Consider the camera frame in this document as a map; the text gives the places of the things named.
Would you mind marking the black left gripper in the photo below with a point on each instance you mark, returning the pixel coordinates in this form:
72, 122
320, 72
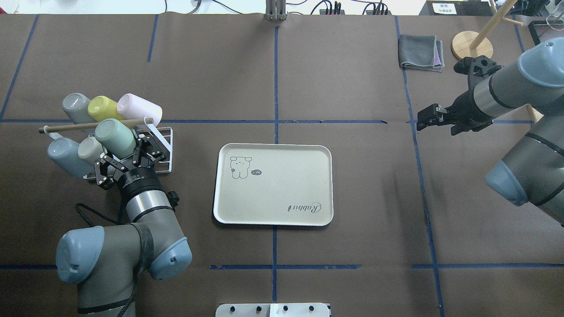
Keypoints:
135, 179

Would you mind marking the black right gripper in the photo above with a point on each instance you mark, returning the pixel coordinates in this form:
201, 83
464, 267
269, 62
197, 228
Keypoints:
463, 107

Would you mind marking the green cup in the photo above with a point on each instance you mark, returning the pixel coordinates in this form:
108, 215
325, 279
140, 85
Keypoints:
115, 137

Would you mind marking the cream rabbit tray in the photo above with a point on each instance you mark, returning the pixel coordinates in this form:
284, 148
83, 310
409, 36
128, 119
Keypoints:
274, 184

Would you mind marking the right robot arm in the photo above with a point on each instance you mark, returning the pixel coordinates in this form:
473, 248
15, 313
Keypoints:
532, 170

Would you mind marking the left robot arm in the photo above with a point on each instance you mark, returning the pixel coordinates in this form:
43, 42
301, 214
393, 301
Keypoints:
106, 262

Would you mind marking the white cup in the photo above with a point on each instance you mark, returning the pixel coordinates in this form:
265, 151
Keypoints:
90, 150

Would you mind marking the yellow cup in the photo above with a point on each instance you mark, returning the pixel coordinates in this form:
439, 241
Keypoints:
101, 108

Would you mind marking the light blue cup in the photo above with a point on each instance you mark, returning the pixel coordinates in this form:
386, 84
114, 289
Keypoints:
64, 152

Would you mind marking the grey cup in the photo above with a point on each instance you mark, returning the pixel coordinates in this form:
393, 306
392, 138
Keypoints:
75, 105

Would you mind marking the grey folded cloth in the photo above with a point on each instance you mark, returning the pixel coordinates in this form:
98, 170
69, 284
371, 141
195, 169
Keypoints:
420, 52

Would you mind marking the wooden mug tree stand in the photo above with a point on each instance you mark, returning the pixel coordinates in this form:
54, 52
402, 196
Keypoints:
475, 44

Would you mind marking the black box with label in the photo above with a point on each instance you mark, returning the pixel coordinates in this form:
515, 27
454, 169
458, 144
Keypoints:
456, 7

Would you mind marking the white wire cup rack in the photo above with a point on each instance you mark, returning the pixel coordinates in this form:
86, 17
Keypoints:
78, 132

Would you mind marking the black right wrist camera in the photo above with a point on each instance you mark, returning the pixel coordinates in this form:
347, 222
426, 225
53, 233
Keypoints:
476, 66

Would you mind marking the aluminium frame post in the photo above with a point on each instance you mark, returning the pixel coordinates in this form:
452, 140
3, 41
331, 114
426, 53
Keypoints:
275, 10

